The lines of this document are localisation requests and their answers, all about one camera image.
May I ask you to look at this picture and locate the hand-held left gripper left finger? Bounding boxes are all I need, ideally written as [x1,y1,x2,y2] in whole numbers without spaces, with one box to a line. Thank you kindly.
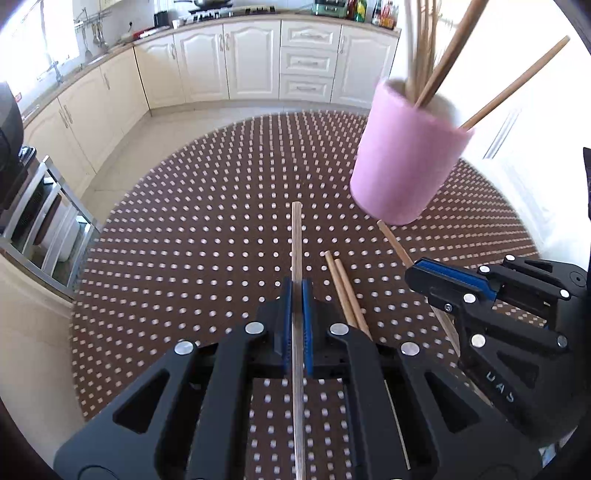
[53,276,294,480]

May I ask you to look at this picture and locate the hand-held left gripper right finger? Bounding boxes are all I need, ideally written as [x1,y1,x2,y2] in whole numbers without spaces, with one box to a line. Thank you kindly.
[302,279,542,480]

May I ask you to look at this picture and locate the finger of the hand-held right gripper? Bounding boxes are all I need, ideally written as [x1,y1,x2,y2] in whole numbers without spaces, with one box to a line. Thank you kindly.
[479,255,574,321]
[405,258,583,445]

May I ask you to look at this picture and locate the thin wooden chopstick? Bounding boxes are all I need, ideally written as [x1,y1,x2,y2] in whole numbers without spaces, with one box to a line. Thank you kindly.
[291,202,307,480]
[376,220,462,359]
[324,250,361,328]
[334,258,411,470]

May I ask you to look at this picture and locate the pink cup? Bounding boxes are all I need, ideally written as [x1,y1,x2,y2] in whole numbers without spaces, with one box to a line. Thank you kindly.
[349,78,476,227]

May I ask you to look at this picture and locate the bunch of wooden chopsticks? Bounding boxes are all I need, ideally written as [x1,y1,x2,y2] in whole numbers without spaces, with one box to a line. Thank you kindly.
[404,0,571,133]

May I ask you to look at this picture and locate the white door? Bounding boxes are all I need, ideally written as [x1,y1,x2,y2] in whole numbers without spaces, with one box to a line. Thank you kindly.
[455,25,591,261]

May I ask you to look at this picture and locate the cream cabinet drawer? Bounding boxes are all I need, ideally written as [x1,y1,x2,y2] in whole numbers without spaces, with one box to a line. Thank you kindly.
[279,74,334,103]
[280,21,343,49]
[280,46,339,77]

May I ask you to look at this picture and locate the cream lower kitchen cabinets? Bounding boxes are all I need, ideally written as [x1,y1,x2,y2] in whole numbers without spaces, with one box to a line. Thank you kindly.
[21,18,402,188]

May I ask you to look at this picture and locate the green countertop grill appliance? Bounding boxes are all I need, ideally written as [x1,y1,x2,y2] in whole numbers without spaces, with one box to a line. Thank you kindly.
[311,0,348,20]

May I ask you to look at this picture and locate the gas stove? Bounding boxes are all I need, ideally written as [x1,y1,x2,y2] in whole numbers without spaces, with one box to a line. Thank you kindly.
[191,5,278,22]

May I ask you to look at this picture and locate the black office chair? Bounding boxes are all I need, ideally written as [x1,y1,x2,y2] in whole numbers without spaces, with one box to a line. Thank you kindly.
[0,82,38,223]

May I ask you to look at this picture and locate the kitchen window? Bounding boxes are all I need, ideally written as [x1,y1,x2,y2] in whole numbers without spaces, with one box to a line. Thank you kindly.
[0,0,86,95]

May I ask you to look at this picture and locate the wall utensil rack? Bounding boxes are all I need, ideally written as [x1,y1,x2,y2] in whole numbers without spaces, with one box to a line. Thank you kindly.
[74,8,112,52]

